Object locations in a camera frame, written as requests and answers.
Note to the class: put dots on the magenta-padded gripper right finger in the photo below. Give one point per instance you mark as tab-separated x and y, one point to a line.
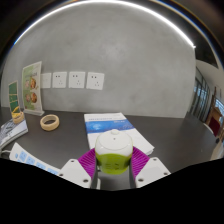
150	170

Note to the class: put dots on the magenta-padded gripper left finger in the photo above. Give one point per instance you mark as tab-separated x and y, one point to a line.
75	171

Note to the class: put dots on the green and white charger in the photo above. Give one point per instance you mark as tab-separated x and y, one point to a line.
113	146

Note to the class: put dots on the white power strip blue sockets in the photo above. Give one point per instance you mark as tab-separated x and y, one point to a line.
30	159

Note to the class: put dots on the beige tape roll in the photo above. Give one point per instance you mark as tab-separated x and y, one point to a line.
44	124

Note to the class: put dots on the white booklet with blue band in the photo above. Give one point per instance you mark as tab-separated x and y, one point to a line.
110	125

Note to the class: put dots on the black-framed glass partition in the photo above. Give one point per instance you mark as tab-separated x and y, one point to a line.
200	96

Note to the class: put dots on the large acrylic sign green poster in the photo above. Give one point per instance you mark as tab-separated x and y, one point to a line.
31	85

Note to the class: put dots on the long ceiling light strip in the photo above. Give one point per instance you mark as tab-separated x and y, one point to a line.
100	2

